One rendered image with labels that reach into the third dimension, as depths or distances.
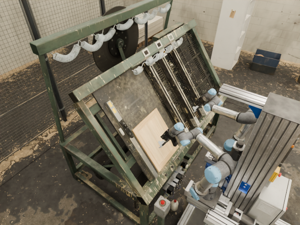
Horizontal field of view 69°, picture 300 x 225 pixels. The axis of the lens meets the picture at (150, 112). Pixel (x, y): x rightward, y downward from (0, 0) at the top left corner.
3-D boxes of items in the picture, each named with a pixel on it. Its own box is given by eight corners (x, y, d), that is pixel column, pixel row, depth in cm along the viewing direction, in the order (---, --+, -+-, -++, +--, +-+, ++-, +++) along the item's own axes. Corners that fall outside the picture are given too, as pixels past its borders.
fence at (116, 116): (153, 178, 232) (155, 178, 229) (104, 103, 207) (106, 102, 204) (156, 175, 235) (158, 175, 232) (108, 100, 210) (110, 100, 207)
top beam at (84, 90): (74, 103, 188) (79, 101, 180) (67, 93, 185) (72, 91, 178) (192, 27, 323) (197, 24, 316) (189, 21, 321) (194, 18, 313)
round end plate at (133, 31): (102, 87, 259) (89, 18, 206) (98, 85, 262) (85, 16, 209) (142, 61, 308) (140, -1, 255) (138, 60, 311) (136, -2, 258)
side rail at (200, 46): (216, 94, 351) (222, 93, 343) (186, 31, 323) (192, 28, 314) (218, 92, 356) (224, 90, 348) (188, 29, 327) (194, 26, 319)
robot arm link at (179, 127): (180, 131, 176) (174, 122, 178) (173, 137, 184) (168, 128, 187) (186, 129, 180) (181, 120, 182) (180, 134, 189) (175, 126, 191)
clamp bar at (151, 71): (183, 139, 273) (199, 138, 255) (135, 54, 242) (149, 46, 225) (187, 134, 279) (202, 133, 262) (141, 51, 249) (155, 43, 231)
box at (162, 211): (163, 219, 212) (164, 211, 200) (153, 212, 217) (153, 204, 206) (169, 210, 220) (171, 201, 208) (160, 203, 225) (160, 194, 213)
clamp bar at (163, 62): (193, 127, 289) (208, 125, 271) (148, 46, 258) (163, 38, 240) (196, 123, 295) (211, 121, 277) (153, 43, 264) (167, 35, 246)
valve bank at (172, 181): (170, 205, 242) (172, 193, 226) (160, 197, 248) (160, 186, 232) (191, 173, 273) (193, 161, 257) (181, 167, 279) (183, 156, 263)
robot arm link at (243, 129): (225, 143, 233) (247, 108, 194) (233, 136, 241) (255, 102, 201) (235, 151, 228) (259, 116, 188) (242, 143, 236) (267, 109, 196)
